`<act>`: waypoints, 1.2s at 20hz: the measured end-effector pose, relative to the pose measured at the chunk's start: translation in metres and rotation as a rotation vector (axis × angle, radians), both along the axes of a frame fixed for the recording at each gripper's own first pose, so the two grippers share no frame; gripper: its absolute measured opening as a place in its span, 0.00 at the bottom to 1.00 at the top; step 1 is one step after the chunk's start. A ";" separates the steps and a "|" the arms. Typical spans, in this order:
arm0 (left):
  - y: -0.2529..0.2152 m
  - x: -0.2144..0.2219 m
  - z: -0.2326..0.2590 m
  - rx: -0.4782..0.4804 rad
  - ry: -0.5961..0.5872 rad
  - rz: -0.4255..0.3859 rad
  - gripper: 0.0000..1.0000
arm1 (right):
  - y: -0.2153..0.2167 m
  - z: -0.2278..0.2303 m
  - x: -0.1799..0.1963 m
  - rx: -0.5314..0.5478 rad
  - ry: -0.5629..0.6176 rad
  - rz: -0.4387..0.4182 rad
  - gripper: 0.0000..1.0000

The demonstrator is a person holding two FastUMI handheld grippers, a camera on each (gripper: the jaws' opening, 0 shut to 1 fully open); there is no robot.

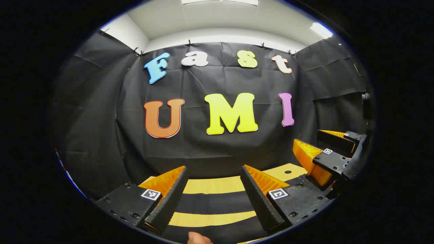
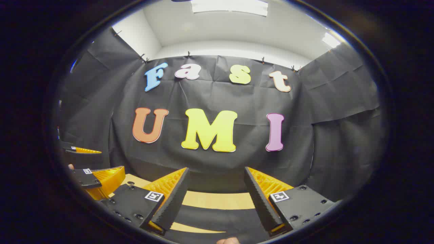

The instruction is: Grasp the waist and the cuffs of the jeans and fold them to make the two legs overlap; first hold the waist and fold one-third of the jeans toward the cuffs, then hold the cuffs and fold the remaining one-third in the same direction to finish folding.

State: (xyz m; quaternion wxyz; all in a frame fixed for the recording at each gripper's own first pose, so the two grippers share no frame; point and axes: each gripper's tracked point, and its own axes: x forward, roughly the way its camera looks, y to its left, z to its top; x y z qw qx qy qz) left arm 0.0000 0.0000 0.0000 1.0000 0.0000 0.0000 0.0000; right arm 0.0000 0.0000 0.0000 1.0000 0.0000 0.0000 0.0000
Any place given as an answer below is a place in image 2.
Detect black backdrop cloth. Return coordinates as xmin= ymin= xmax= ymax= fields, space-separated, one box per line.
xmin=58 ymin=27 xmax=382 ymax=204

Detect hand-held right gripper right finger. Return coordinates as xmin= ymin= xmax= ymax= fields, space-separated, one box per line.
xmin=244 ymin=166 xmax=335 ymax=237

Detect dark grey jeans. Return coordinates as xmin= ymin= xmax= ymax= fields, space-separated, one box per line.
xmin=163 ymin=204 xmax=272 ymax=244

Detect ceiling light panel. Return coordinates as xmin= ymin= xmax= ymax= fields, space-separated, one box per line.
xmin=191 ymin=0 xmax=269 ymax=17
xmin=321 ymin=32 xmax=341 ymax=48

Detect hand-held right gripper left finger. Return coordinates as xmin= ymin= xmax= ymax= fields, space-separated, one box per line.
xmin=101 ymin=167 xmax=190 ymax=236

